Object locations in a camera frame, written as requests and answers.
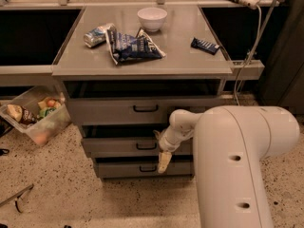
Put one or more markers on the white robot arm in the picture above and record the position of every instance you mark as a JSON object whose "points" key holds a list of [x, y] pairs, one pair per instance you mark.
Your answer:
{"points": [[228, 143]]}

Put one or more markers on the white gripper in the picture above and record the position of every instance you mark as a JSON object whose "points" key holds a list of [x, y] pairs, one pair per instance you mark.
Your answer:
{"points": [[164, 143]]}

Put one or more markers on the dark blue snack bar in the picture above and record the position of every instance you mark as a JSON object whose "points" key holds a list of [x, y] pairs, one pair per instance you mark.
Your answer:
{"points": [[205, 46]]}

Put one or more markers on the dark cabinet on right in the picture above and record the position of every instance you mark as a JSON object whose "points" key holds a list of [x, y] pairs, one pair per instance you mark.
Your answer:
{"points": [[282, 81]]}

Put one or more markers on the grey bottom drawer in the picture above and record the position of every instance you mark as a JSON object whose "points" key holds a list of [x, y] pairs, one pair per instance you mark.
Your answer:
{"points": [[142, 166]]}

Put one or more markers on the grey drawer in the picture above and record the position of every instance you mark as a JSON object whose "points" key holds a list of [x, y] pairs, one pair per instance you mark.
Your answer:
{"points": [[109, 102], [142, 166], [128, 140]]}

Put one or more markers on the crushed silver blue can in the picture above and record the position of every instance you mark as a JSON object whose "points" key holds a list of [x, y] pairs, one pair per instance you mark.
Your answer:
{"points": [[97, 35]]}

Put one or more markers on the green packet in bin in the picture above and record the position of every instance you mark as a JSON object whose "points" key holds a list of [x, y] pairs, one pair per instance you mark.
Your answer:
{"points": [[46, 111]]}

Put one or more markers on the white bowl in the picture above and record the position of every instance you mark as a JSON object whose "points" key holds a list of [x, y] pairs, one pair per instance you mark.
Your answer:
{"points": [[152, 19]]}

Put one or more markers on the metal bar on floor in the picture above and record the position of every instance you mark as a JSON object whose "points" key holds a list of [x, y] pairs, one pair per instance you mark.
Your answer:
{"points": [[16, 197]]}

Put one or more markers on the blue chip bag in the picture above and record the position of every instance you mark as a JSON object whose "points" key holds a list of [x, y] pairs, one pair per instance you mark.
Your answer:
{"points": [[125, 47]]}

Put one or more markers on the brown snack bag in bin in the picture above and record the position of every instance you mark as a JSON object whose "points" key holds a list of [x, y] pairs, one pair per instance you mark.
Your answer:
{"points": [[21, 114]]}

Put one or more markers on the grey top drawer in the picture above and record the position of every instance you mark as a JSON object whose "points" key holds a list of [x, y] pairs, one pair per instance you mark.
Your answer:
{"points": [[109, 102]]}

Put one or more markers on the clear plastic bin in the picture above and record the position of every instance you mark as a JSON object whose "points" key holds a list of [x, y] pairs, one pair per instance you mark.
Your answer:
{"points": [[34, 100]]}

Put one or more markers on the red apple in bin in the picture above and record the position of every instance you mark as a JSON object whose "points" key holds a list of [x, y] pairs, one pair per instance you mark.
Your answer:
{"points": [[51, 103]]}

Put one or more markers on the grey drawer cabinet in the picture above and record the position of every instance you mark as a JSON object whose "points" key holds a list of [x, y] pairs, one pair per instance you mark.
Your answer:
{"points": [[182, 25]]}

